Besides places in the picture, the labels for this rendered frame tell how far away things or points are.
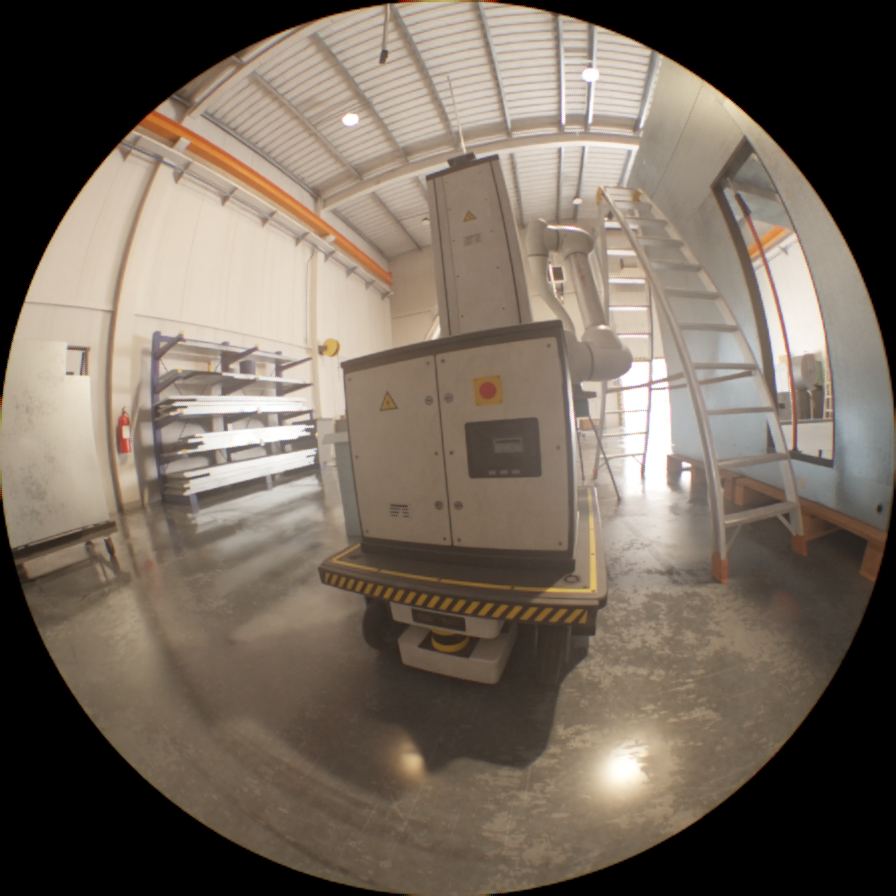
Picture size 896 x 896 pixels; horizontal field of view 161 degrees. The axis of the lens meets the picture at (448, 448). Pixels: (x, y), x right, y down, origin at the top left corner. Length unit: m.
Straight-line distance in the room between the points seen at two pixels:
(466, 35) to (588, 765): 8.55
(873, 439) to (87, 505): 4.20
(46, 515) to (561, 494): 2.74
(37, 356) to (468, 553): 2.98
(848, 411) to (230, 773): 2.31
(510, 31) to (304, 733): 8.82
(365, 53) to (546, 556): 8.10
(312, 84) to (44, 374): 7.18
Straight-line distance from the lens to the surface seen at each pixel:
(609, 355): 1.26
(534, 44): 8.46
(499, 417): 0.65
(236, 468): 4.94
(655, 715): 0.85
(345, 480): 1.98
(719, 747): 0.84
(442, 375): 0.70
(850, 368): 1.77
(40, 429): 2.76
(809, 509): 1.86
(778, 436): 1.75
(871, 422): 1.71
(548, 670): 0.77
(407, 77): 8.35
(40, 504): 2.64
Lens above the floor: 0.66
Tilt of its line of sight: 5 degrees down
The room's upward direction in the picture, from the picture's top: 5 degrees counter-clockwise
